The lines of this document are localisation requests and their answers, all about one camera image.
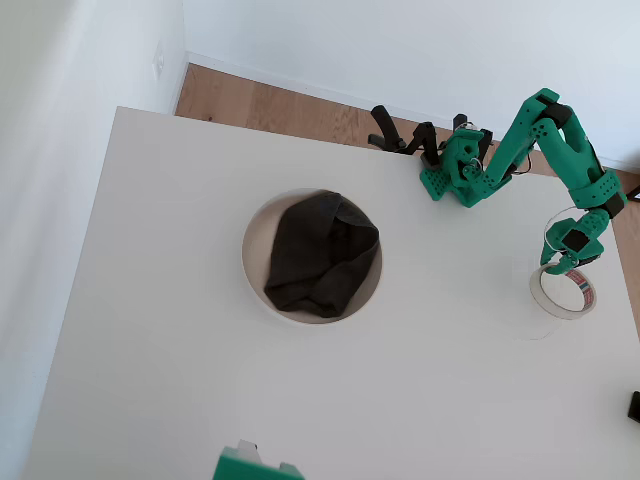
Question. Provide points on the green gripper black motor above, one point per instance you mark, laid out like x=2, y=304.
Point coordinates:
x=589, y=259

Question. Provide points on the beige masking tape roll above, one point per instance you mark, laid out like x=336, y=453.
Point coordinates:
x=545, y=302

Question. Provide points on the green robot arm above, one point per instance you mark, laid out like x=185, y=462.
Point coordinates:
x=565, y=150

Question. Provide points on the white round bowl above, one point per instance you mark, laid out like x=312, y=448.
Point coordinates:
x=254, y=237

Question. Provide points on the black framed object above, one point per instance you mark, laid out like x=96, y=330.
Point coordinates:
x=635, y=194

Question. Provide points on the small black box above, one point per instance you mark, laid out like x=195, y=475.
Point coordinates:
x=635, y=407

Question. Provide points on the black angular clamp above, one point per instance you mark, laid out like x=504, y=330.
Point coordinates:
x=425, y=142

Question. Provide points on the dark grey cloth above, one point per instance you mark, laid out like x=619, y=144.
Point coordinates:
x=310, y=250

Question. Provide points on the white skirting board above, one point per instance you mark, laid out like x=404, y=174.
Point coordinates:
x=300, y=84

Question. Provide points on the green and white plastic part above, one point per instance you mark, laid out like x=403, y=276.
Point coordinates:
x=245, y=467

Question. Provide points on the white wall socket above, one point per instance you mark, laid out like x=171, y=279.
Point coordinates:
x=159, y=62

